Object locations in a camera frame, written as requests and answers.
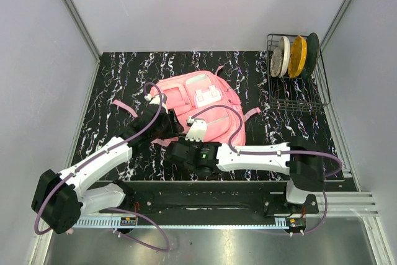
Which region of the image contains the pink student backpack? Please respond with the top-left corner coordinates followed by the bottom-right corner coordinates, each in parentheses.
top-left (113, 70), bottom-right (260, 147)

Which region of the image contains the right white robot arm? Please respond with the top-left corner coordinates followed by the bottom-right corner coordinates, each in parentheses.
top-left (165, 138), bottom-right (324, 213)

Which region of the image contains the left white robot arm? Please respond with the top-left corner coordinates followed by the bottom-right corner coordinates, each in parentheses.
top-left (31, 104), bottom-right (183, 235)

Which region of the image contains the white grey plate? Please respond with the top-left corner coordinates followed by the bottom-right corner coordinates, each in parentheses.
top-left (270, 36), bottom-right (291, 78)

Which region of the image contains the yellow plate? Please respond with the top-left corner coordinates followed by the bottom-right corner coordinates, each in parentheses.
top-left (288, 35), bottom-right (308, 78)

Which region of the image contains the dark green plate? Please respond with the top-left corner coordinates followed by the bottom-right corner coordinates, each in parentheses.
top-left (301, 32), bottom-right (319, 79)

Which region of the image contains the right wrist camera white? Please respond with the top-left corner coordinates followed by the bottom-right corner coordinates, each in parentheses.
top-left (185, 117), bottom-right (207, 142)

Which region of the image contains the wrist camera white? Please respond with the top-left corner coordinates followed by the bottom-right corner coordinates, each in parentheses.
top-left (185, 117), bottom-right (207, 142)
top-left (145, 93), bottom-right (168, 112)

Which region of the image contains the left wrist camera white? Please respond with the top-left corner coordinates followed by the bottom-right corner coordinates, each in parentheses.
top-left (145, 93), bottom-right (168, 112)

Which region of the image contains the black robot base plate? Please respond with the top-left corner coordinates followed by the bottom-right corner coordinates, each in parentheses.
top-left (123, 181), bottom-right (319, 216)

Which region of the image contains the black wire dish rack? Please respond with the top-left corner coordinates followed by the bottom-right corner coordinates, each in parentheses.
top-left (266, 34), bottom-right (331, 113)

